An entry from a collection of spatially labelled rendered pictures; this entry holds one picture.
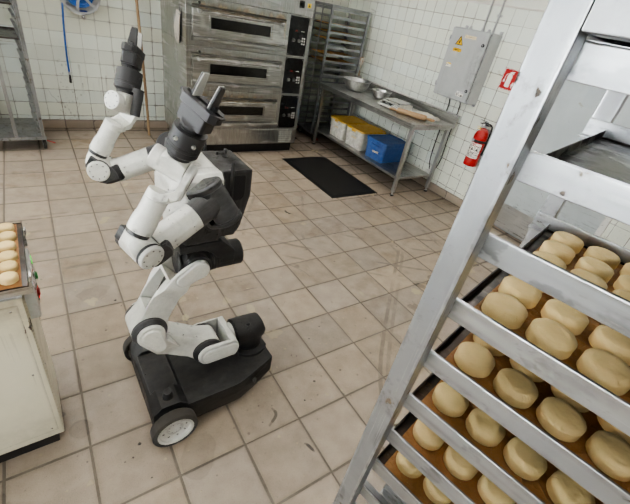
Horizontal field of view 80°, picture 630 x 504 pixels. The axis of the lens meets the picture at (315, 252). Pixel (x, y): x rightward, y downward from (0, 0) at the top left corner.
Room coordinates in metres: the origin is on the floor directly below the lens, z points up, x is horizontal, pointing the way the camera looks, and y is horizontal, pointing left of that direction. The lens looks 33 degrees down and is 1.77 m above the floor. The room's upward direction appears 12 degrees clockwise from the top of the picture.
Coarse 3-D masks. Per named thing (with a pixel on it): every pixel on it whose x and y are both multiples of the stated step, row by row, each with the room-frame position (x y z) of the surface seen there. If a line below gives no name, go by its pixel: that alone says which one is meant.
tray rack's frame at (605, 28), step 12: (600, 0) 0.34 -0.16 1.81; (612, 0) 0.33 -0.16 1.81; (624, 0) 0.33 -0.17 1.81; (600, 12) 0.34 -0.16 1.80; (612, 12) 0.33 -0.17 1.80; (624, 12) 0.33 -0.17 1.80; (588, 24) 0.34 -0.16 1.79; (600, 24) 0.33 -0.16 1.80; (612, 24) 0.33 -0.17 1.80; (624, 24) 0.32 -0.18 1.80; (588, 36) 0.38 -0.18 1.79; (600, 36) 0.35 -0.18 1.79; (612, 36) 0.33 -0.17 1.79; (624, 36) 0.32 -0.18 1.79
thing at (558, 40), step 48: (576, 0) 0.35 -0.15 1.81; (576, 48) 0.35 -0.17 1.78; (528, 96) 0.35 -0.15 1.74; (528, 144) 0.35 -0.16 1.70; (480, 192) 0.35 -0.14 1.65; (480, 240) 0.35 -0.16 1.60; (432, 288) 0.35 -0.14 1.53; (432, 336) 0.34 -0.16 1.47; (384, 384) 0.36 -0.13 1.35; (384, 432) 0.34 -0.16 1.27
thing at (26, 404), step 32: (0, 320) 0.79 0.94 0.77; (32, 320) 0.88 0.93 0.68; (0, 352) 0.77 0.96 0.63; (32, 352) 0.82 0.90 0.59; (0, 384) 0.75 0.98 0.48; (32, 384) 0.80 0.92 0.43; (0, 416) 0.72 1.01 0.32; (32, 416) 0.78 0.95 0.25; (0, 448) 0.70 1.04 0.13; (32, 448) 0.77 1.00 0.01
